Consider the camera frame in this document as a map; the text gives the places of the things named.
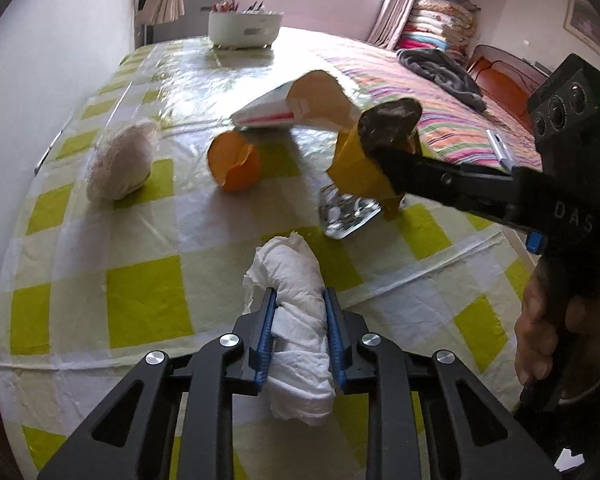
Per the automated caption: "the white medicine box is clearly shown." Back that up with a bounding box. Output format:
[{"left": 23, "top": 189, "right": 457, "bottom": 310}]
[{"left": 230, "top": 70, "right": 361, "bottom": 132}]

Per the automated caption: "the red wooden headboard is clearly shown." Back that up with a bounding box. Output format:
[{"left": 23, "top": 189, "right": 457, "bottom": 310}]
[{"left": 467, "top": 44, "right": 547, "bottom": 133}]

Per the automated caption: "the person right hand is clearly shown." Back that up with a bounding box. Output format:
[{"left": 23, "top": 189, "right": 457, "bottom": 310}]
[{"left": 515, "top": 262, "right": 600, "bottom": 401}]

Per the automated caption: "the pink curtain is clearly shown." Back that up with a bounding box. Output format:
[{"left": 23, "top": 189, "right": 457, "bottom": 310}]
[{"left": 366, "top": 0, "right": 416, "bottom": 51}]

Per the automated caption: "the orange peel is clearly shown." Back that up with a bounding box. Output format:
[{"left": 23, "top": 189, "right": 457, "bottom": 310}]
[{"left": 207, "top": 130, "right": 262, "bottom": 193}]

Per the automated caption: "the brown yellow wrapper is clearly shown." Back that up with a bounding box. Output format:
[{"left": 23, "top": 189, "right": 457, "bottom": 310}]
[{"left": 327, "top": 98, "right": 422, "bottom": 221}]

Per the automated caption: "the white storage box with pens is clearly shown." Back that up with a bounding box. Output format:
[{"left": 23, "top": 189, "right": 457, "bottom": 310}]
[{"left": 208, "top": 10, "right": 284, "bottom": 49}]

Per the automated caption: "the stack of folded quilts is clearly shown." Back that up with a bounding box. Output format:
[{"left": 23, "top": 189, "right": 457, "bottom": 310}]
[{"left": 396, "top": 0, "right": 480, "bottom": 60}]

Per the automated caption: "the green checkered plastic tablecloth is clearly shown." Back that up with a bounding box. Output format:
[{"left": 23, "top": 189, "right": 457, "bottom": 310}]
[{"left": 0, "top": 32, "right": 539, "bottom": 479}]

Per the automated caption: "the white lace pouch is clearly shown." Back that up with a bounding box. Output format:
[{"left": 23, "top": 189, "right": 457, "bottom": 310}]
[{"left": 85, "top": 118, "right": 161, "bottom": 203}]

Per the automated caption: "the grey crumpled blanket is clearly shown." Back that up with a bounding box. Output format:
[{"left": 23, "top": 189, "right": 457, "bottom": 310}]
[{"left": 396, "top": 49, "right": 486, "bottom": 113}]

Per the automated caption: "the striped bed sheet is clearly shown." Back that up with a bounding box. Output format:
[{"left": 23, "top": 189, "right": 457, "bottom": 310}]
[{"left": 279, "top": 27, "right": 544, "bottom": 172}]

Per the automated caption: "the white tissue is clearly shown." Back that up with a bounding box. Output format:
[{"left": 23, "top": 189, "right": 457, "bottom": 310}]
[{"left": 242, "top": 232, "right": 336, "bottom": 427}]

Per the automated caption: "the framed wall picture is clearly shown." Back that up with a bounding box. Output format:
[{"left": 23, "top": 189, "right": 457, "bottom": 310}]
[{"left": 564, "top": 0, "right": 600, "bottom": 56}]

